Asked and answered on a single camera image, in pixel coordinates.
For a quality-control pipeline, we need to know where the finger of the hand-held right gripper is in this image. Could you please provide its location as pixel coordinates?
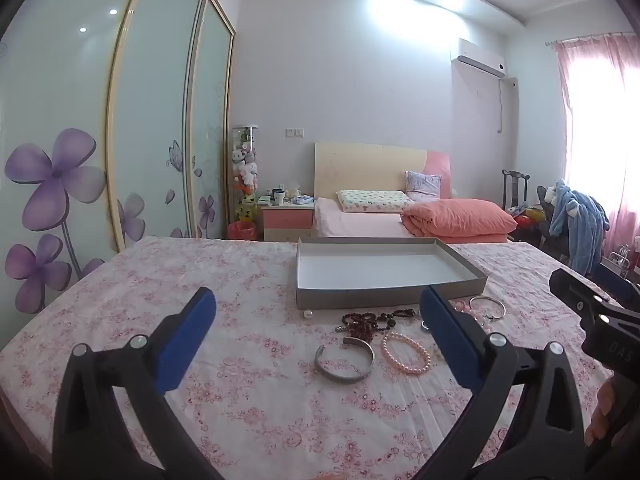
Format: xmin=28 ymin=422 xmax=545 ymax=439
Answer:
xmin=549 ymin=268 xmax=621 ymax=328

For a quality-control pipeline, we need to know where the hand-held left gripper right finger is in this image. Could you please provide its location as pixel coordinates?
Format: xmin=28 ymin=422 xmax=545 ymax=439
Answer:
xmin=419 ymin=285 xmax=588 ymax=480

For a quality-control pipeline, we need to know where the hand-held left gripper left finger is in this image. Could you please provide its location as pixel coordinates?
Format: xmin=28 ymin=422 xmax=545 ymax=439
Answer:
xmin=52 ymin=287 xmax=226 ymax=480

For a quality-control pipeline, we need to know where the pearl bead bracelet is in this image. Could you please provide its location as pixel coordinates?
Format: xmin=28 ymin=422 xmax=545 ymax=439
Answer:
xmin=381 ymin=331 xmax=432 ymax=376

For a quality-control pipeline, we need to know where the thin silver bangle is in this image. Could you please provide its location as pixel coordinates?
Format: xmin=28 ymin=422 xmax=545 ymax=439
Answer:
xmin=469 ymin=296 xmax=507 ymax=322

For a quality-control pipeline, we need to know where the dark red bead bracelet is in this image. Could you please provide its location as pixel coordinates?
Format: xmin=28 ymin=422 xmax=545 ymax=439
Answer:
xmin=341 ymin=312 xmax=378 ymax=344

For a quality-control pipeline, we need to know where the grey cardboard tray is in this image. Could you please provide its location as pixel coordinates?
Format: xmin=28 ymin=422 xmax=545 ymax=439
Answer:
xmin=295 ymin=236 xmax=488 ymax=310

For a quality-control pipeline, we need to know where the person's right hand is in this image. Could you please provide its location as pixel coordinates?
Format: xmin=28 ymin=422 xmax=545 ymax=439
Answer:
xmin=585 ymin=375 xmax=621 ymax=447

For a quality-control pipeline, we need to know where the black office chair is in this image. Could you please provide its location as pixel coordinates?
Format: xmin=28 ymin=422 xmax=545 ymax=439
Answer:
xmin=536 ymin=185 xmax=573 ymax=263

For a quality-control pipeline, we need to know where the blue plush robe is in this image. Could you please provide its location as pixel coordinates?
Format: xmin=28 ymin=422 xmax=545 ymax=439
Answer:
xmin=547 ymin=178 xmax=611 ymax=276

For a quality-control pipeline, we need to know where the pink curtain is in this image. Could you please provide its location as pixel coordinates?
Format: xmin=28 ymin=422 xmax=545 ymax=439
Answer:
xmin=552 ymin=32 xmax=640 ymax=271

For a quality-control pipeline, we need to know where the wide silver cuff bangle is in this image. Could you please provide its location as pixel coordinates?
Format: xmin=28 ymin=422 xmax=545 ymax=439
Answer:
xmin=314 ymin=337 xmax=376 ymax=385

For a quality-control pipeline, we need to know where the dark wooden chair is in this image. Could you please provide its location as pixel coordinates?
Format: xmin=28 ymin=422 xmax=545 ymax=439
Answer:
xmin=501 ymin=169 xmax=531 ymax=213

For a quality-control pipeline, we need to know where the folded coral duvet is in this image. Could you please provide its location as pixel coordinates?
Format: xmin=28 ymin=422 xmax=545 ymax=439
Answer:
xmin=401 ymin=198 xmax=518 ymax=238

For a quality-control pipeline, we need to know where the pink bed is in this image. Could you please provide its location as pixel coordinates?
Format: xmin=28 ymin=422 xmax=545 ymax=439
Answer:
xmin=311 ymin=197 xmax=511 ymax=243

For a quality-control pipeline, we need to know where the lilac pillow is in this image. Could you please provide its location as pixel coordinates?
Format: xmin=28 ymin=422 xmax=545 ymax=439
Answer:
xmin=404 ymin=170 xmax=443 ymax=200

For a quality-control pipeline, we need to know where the white floral pillow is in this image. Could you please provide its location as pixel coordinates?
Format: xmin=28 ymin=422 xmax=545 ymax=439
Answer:
xmin=336 ymin=189 xmax=416 ymax=214

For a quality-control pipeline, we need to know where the pink and cream nightstand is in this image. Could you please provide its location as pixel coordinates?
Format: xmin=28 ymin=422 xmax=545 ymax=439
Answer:
xmin=259 ymin=202 xmax=316 ymax=242

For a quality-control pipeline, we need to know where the plush toy display tube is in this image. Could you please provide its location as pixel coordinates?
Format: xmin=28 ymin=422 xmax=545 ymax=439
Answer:
xmin=231 ymin=125 xmax=259 ymax=226

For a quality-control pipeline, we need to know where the cream and pink headboard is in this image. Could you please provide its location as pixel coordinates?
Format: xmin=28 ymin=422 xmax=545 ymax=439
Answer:
xmin=314 ymin=141 xmax=453 ymax=201

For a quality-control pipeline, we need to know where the flower print sliding wardrobe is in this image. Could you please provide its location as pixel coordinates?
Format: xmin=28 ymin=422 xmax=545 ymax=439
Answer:
xmin=0 ymin=0 xmax=237 ymax=316

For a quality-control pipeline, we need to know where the curtain rod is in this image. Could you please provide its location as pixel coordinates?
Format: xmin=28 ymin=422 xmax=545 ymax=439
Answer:
xmin=545 ymin=32 xmax=636 ymax=48

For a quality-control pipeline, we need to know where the white air conditioner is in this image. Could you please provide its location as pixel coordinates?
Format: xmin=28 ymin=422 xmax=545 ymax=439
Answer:
xmin=450 ymin=37 xmax=507 ymax=79

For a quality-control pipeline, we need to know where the white wire rack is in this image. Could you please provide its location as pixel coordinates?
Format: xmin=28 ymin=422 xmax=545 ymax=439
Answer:
xmin=602 ymin=245 xmax=631 ymax=272

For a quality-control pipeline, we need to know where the dark brown bead bracelet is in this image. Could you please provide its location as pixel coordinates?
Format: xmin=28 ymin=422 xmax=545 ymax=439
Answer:
xmin=375 ymin=308 xmax=417 ymax=333

